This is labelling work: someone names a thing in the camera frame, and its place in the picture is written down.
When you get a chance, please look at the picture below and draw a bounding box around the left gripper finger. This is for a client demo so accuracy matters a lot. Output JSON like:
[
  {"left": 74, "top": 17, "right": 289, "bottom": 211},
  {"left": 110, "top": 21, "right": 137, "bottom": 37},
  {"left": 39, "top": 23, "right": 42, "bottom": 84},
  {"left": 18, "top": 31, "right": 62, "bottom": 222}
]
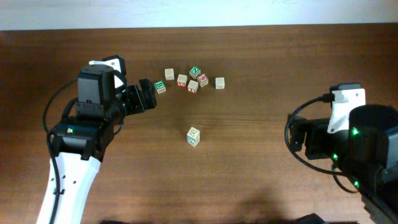
[
  {"left": 139, "top": 78, "right": 155, "bottom": 93},
  {"left": 142, "top": 90, "right": 157, "bottom": 110}
]

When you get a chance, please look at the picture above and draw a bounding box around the blue D wooden block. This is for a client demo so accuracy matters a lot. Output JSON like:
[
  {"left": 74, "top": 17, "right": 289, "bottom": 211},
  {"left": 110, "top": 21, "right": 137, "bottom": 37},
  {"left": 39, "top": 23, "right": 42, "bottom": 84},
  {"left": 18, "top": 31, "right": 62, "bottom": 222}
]
[{"left": 187, "top": 127, "right": 200, "bottom": 141}]

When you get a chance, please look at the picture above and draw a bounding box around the green-sided wooden block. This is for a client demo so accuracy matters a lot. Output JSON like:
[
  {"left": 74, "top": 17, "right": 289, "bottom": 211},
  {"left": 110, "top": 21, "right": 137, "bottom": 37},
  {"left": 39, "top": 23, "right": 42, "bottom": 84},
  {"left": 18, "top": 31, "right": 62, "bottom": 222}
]
[{"left": 187, "top": 138, "right": 200, "bottom": 147}]

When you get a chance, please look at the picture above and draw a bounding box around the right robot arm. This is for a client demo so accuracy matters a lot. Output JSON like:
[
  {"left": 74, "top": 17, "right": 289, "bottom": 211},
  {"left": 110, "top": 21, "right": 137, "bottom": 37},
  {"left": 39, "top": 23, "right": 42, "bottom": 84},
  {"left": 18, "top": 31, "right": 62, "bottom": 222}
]
[{"left": 287, "top": 105, "right": 397, "bottom": 223}]

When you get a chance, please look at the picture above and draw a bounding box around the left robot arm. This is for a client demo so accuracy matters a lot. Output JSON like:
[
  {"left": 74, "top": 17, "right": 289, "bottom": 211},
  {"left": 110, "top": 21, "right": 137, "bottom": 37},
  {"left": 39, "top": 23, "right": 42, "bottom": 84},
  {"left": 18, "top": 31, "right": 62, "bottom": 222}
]
[{"left": 37, "top": 65, "right": 157, "bottom": 223}]

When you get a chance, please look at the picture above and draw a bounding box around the green B wooden block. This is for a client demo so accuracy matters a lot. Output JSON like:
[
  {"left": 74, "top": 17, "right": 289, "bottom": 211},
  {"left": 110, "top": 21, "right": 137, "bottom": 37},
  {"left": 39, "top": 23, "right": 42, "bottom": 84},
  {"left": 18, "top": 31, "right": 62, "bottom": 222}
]
[{"left": 154, "top": 81, "right": 166, "bottom": 94}]

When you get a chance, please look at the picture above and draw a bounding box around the plain top-left wooden block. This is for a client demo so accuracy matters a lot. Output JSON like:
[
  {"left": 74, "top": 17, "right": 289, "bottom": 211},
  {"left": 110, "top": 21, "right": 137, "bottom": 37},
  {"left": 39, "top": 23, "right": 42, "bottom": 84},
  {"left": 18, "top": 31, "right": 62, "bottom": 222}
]
[{"left": 164, "top": 68, "right": 175, "bottom": 80}]

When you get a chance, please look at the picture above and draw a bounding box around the red-sided wooden block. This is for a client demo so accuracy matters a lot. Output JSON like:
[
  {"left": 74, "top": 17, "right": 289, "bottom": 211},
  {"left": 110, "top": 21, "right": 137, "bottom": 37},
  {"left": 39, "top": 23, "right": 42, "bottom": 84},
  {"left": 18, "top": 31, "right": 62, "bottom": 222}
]
[{"left": 177, "top": 74, "right": 188, "bottom": 87}]

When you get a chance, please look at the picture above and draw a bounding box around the red-striped centre wooden block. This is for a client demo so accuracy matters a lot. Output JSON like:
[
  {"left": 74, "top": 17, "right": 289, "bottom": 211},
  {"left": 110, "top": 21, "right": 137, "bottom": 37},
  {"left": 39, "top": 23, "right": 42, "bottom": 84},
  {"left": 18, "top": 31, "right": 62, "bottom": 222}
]
[{"left": 187, "top": 80, "right": 199, "bottom": 93}]

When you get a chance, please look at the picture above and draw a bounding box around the green N wooden block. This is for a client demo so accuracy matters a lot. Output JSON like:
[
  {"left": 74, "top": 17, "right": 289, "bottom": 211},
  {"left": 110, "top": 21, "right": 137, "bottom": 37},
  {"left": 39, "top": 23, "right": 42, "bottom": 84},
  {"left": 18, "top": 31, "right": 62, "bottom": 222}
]
[{"left": 189, "top": 66, "right": 201, "bottom": 80}]

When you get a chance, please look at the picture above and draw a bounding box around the red 9 wooden block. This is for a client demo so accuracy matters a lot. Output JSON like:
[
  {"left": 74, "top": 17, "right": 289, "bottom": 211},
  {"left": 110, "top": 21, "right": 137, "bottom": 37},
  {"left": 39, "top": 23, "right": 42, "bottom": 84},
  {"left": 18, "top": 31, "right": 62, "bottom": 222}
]
[{"left": 197, "top": 73, "right": 209, "bottom": 87}]

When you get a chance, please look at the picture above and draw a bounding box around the plain right wooden block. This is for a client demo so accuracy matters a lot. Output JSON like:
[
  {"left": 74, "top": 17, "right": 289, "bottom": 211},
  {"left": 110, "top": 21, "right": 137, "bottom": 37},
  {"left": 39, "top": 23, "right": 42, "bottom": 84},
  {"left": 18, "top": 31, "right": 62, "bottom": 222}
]
[{"left": 215, "top": 77, "right": 225, "bottom": 90}]

